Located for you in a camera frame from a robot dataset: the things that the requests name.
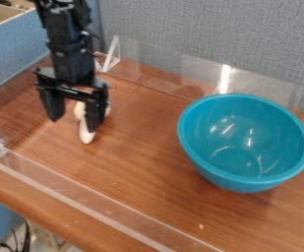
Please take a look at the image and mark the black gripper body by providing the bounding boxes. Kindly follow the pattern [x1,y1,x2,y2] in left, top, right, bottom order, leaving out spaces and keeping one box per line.
[36,38,111,104]

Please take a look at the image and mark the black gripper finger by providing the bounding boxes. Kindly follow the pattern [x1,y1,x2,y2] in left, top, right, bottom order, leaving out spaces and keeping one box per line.
[38,89,65,122]
[85,93,111,133]

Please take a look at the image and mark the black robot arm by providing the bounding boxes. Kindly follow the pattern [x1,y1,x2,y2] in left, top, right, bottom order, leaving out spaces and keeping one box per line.
[34,0,111,134]

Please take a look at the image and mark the white toy mushroom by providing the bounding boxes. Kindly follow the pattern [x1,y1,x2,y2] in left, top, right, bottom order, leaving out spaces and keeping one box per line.
[73,100,113,145]

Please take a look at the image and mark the blue plastic bowl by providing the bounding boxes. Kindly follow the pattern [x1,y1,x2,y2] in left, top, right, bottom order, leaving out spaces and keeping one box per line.
[179,94,304,193]

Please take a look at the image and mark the wooden shelf box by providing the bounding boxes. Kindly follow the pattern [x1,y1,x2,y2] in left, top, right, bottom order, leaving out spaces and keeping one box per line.
[0,0,41,32]

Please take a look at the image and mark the clear acrylic barrier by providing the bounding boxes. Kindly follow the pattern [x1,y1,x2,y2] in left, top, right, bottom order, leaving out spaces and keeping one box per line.
[0,37,304,252]

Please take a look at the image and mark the black cables under table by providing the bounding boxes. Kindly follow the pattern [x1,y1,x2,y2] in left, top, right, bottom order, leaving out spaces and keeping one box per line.
[0,219,34,252]

